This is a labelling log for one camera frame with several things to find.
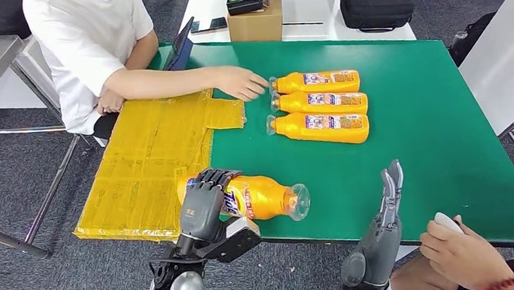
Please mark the white table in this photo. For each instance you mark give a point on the white table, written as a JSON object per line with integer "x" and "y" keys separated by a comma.
{"x": 209, "y": 5}

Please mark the person's right forearm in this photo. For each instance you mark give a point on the person's right forearm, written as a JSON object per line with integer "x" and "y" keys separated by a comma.
{"x": 178, "y": 82}

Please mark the person's right hand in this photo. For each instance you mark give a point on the person's right hand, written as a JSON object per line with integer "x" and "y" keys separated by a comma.
{"x": 238, "y": 83}

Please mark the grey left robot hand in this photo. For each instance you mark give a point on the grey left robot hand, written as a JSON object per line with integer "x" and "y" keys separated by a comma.
{"x": 200, "y": 212}

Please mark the yellow taped cardboard sheet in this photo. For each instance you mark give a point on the yellow taped cardboard sheet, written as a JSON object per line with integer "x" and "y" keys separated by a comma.
{"x": 149, "y": 171}

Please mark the black smartphone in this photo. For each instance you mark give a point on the black smartphone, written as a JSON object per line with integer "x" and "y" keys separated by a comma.
{"x": 215, "y": 23}

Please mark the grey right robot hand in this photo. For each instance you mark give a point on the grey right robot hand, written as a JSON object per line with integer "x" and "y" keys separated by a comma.
{"x": 375, "y": 249}

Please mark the person's left hand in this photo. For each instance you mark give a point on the person's left hand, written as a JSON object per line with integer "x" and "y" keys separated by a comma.
{"x": 463, "y": 256}
{"x": 110, "y": 102}

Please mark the person's left forearm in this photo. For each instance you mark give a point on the person's left forearm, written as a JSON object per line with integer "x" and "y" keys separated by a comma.
{"x": 144, "y": 52}

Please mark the brown cardboard box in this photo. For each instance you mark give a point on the brown cardboard box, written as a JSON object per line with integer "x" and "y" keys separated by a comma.
{"x": 254, "y": 25}

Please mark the pale grey table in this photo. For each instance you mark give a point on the pale grey table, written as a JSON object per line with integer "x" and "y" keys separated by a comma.
{"x": 507, "y": 60}

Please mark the tablet in blue case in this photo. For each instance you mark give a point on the tablet in blue case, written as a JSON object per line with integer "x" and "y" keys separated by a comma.
{"x": 181, "y": 53}

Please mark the orange detergent bottle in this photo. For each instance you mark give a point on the orange detergent bottle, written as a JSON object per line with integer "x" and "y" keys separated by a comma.
{"x": 293, "y": 85}
{"x": 297, "y": 129}
{"x": 295, "y": 104}
{"x": 266, "y": 198}

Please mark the person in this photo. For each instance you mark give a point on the person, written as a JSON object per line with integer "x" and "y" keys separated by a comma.
{"x": 83, "y": 38}
{"x": 414, "y": 278}

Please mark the black and white puck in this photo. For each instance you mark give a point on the black and white puck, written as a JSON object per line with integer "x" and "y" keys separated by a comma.
{"x": 447, "y": 223}

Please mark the black backpack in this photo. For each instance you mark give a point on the black backpack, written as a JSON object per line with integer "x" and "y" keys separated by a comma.
{"x": 473, "y": 39}

